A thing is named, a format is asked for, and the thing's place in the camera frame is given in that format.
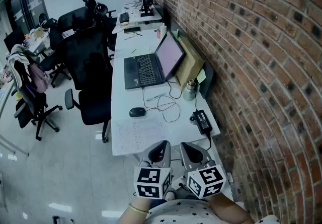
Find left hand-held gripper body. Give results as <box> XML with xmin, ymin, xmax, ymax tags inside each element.
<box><xmin>133</xmin><ymin>159</ymin><xmax>173</xmax><ymax>200</ymax></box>

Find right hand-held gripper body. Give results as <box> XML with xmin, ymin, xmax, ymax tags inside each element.
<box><xmin>185</xmin><ymin>161</ymin><xmax>227</xmax><ymax>199</ymax></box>

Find person's right forearm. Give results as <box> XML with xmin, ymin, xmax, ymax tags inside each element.
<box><xmin>207</xmin><ymin>192</ymin><xmax>255</xmax><ymax>224</ymax></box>

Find person's left forearm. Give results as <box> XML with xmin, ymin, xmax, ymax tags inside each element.
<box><xmin>117</xmin><ymin>197</ymin><xmax>151</xmax><ymax>224</ymax></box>

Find black laptop power adapter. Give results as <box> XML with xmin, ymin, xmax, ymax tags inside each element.
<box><xmin>193</xmin><ymin>109</ymin><xmax>213</xmax><ymax>135</ymax></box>

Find printed paper sheet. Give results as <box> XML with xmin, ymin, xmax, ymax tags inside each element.
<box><xmin>115</xmin><ymin>116</ymin><xmax>166</xmax><ymax>155</ymax></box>

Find white star-print shirt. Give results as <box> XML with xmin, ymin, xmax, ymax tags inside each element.
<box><xmin>145</xmin><ymin>199</ymin><xmax>282</xmax><ymax>224</ymax></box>

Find black computer mouse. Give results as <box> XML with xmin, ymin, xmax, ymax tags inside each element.
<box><xmin>129</xmin><ymin>107</ymin><xmax>146</xmax><ymax>118</ymax></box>

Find grey pen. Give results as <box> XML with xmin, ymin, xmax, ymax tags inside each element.
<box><xmin>146</xmin><ymin>93</ymin><xmax>167</xmax><ymax>102</ymax></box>

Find steel thermos bottle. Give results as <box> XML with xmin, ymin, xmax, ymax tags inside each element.
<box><xmin>183</xmin><ymin>79</ymin><xmax>199</xmax><ymax>102</ymax></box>

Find black desk divider panel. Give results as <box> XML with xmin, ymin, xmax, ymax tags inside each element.
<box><xmin>162</xmin><ymin>4</ymin><xmax>215</xmax><ymax>100</ymax></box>

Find green sticky note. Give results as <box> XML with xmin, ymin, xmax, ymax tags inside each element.
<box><xmin>197</xmin><ymin>68</ymin><xmax>207</xmax><ymax>84</ymax></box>

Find black laptop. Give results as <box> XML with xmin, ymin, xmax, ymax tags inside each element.
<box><xmin>124</xmin><ymin>30</ymin><xmax>187</xmax><ymax>90</ymax></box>

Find brown cardboard box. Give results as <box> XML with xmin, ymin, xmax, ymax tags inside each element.
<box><xmin>175</xmin><ymin>36</ymin><xmax>205</xmax><ymax>92</ymax></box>

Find large black office chair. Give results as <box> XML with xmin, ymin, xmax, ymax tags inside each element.
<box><xmin>56</xmin><ymin>26</ymin><xmax>114</xmax><ymax>143</ymax></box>

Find black notebook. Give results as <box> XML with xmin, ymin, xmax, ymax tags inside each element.
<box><xmin>123</xmin><ymin>26</ymin><xmax>141</xmax><ymax>35</ymax></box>

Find office chair draped with clothes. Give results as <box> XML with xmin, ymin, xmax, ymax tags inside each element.
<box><xmin>7</xmin><ymin>44</ymin><xmax>63</xmax><ymax>141</ymax></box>

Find pink bag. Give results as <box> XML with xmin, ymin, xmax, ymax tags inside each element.
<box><xmin>29</xmin><ymin>63</ymin><xmax>50</xmax><ymax>93</ymax></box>

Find black office chair with headrest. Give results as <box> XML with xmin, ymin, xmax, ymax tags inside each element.
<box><xmin>82</xmin><ymin>0</ymin><xmax>118</xmax><ymax>52</ymax></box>

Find black mesh office chair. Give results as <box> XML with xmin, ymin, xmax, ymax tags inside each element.
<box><xmin>39</xmin><ymin>6</ymin><xmax>89</xmax><ymax>88</ymax></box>

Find white cloth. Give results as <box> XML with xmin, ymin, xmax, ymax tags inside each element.
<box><xmin>7</xmin><ymin>44</ymin><xmax>31</xmax><ymax>85</ymax></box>

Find black monitor near door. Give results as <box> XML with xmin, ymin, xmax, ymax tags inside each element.
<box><xmin>3</xmin><ymin>26</ymin><xmax>26</xmax><ymax>53</ymax></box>

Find glass double door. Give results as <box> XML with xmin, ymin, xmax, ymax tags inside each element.
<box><xmin>5</xmin><ymin>0</ymin><xmax>49</xmax><ymax>35</ymax></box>

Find black adapter cable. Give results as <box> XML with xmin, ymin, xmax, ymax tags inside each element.
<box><xmin>167</xmin><ymin>81</ymin><xmax>212</xmax><ymax>151</ymax></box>

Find gold bracelet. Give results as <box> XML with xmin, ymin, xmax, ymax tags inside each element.
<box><xmin>128</xmin><ymin>203</ymin><xmax>150</xmax><ymax>215</ymax></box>

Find thin black mouse cable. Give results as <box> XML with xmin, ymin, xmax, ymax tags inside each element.
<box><xmin>141</xmin><ymin>87</ymin><xmax>181</xmax><ymax>123</ymax></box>

